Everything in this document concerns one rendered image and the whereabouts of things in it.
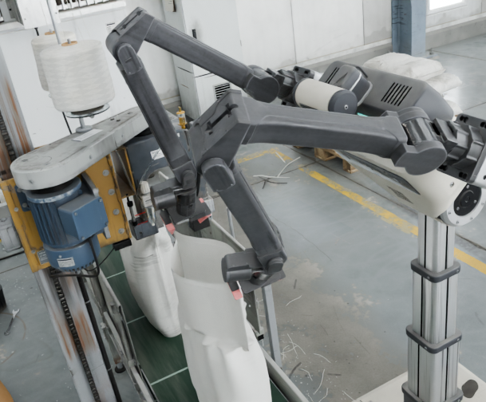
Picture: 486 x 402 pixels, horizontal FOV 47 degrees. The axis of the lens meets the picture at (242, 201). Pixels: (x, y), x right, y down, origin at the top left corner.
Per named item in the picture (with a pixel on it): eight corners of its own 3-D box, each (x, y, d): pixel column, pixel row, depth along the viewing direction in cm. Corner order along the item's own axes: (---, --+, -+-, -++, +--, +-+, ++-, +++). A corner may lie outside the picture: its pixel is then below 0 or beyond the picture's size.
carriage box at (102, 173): (132, 238, 185) (109, 151, 171) (29, 276, 173) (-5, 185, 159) (112, 211, 205) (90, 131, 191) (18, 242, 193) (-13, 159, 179)
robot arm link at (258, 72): (290, 78, 150) (281, 72, 154) (258, 67, 145) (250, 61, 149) (275, 109, 153) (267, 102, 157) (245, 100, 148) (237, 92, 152)
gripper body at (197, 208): (165, 210, 167) (164, 195, 161) (196, 198, 170) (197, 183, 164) (174, 226, 163) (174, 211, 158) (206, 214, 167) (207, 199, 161)
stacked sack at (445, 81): (466, 89, 470) (467, 72, 464) (404, 110, 446) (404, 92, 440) (428, 80, 506) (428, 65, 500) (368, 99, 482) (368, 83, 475)
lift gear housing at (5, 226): (25, 253, 175) (13, 222, 170) (6, 259, 173) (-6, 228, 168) (20, 238, 184) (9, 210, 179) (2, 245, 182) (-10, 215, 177)
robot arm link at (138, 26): (136, 3, 122) (124, -6, 130) (109, 59, 126) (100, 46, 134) (285, 83, 148) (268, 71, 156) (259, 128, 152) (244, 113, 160)
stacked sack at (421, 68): (448, 76, 469) (449, 58, 462) (408, 88, 454) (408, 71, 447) (394, 64, 524) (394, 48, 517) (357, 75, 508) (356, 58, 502)
